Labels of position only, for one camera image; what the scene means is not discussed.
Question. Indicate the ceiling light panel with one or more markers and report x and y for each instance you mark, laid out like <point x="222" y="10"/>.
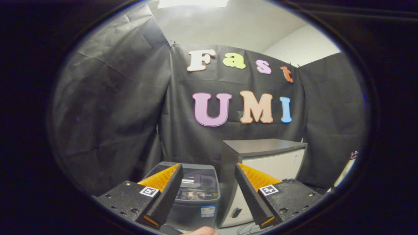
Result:
<point x="192" y="3"/>

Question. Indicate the grey washing machine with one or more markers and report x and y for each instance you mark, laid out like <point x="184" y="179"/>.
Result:
<point x="192" y="215"/>

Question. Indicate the cream cylindrical object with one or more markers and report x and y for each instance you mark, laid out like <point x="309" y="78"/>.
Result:
<point x="344" y="171"/>

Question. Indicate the beige cabinet with dark top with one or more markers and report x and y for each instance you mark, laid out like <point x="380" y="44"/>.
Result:
<point x="277" y="163"/>

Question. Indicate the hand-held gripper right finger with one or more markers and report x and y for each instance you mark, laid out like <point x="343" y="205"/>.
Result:
<point x="251" y="192"/>

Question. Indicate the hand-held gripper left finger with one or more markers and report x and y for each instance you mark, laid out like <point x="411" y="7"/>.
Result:
<point x="168" y="192"/>

